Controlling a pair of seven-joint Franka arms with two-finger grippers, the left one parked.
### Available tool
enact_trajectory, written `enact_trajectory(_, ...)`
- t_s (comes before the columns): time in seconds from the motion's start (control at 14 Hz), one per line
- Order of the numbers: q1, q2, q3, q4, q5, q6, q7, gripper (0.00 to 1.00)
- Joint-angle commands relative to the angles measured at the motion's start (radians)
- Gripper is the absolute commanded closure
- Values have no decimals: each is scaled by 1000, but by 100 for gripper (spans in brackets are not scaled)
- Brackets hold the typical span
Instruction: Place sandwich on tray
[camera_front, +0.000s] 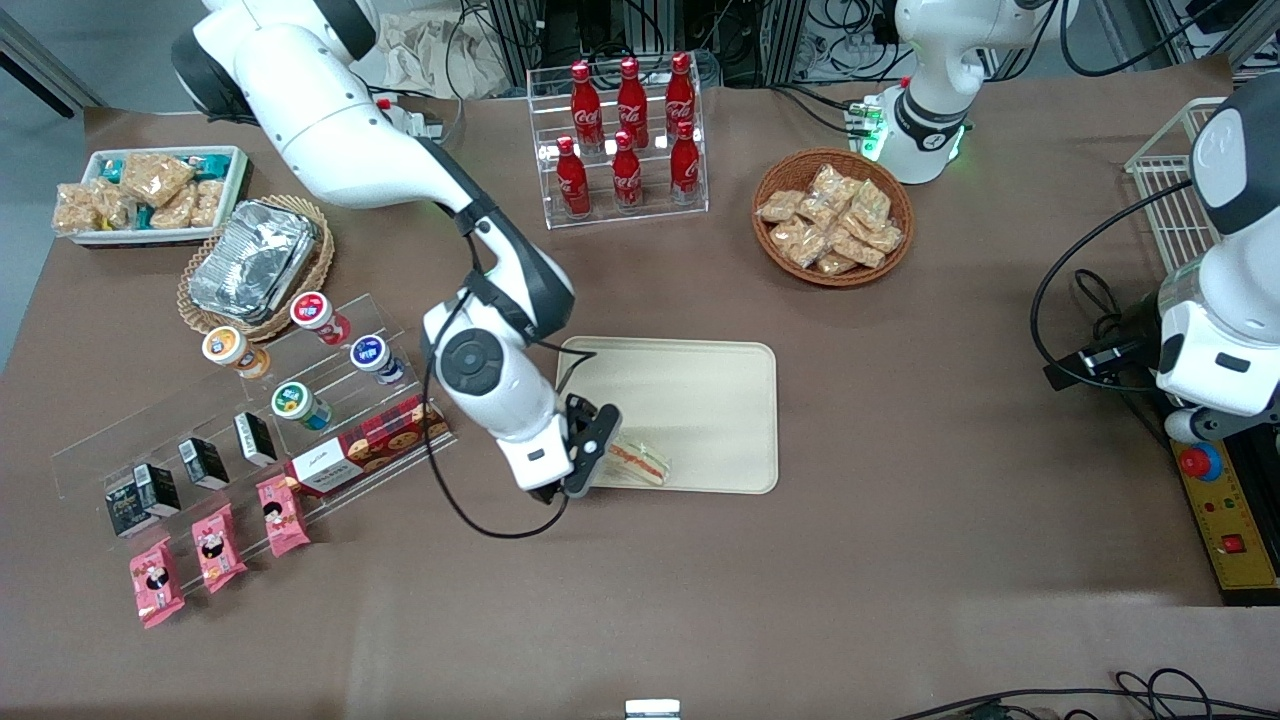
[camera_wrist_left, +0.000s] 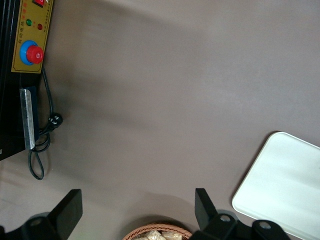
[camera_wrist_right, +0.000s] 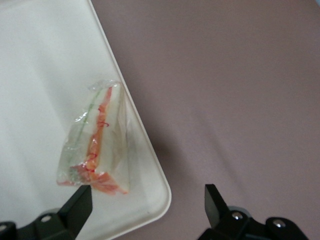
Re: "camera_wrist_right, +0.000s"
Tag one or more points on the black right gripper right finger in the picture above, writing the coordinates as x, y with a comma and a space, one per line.
225, 222

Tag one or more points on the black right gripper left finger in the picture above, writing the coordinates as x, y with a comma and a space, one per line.
70, 215

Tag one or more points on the triangle sandwich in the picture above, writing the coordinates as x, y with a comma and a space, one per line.
105, 140

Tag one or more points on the beige rectangular tray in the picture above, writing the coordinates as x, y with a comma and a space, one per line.
37, 75

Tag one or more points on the brown table cover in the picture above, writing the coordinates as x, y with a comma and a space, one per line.
225, 100

